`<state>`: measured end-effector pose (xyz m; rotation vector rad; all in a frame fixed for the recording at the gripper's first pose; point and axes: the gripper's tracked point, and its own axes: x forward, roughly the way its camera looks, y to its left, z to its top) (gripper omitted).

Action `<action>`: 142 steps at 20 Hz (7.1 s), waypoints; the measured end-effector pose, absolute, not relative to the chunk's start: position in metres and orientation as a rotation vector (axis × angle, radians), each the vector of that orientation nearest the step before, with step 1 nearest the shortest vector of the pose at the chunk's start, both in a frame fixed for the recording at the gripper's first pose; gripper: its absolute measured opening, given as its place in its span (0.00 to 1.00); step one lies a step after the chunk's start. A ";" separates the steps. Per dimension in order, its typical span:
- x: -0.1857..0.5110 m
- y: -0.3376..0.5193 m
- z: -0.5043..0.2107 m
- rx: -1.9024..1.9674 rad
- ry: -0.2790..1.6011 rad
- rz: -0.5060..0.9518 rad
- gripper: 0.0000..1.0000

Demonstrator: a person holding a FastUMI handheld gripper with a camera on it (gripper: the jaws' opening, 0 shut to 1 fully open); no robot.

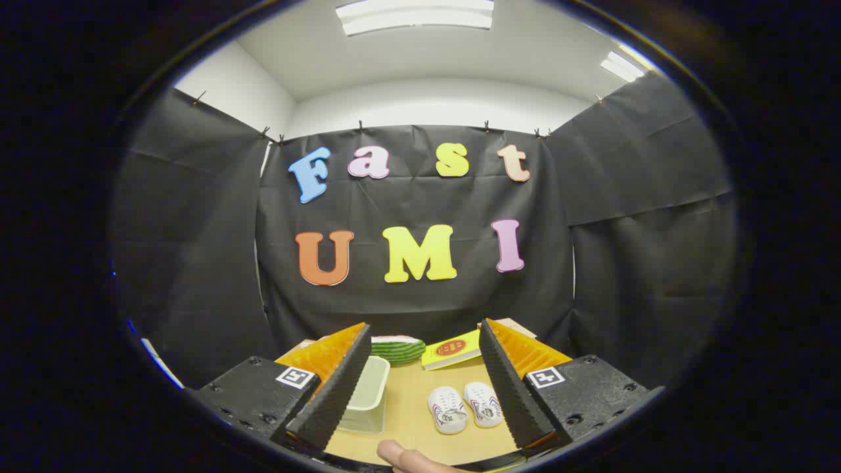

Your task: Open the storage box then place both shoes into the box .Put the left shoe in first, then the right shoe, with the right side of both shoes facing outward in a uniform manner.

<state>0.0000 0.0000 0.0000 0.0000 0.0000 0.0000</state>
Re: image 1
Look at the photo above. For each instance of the ceiling light panel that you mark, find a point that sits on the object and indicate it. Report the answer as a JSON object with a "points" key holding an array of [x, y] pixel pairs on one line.
{"points": [[414, 14], [621, 66]]}

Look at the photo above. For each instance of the white striped canvas shoe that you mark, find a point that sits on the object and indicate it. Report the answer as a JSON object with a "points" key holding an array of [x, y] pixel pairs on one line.
{"points": [[447, 410], [483, 402]]}

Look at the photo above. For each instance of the yellow book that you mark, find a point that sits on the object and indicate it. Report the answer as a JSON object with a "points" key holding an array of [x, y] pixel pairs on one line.
{"points": [[452, 349]]}

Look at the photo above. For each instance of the watermelon slice plush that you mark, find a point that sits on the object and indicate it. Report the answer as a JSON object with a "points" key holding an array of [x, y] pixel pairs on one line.
{"points": [[397, 350]]}

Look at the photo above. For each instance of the black backdrop cloth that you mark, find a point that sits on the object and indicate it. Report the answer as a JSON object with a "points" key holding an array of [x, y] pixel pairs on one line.
{"points": [[420, 302]]}

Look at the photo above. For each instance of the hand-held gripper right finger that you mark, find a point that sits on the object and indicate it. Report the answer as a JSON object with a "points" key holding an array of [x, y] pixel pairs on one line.
{"points": [[509, 387]]}

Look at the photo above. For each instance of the beige fabric storage box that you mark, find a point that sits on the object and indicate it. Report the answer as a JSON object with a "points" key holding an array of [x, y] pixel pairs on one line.
{"points": [[366, 394]]}

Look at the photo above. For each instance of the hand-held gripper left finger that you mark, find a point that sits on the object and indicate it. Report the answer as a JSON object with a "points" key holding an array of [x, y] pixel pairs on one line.
{"points": [[341, 387]]}

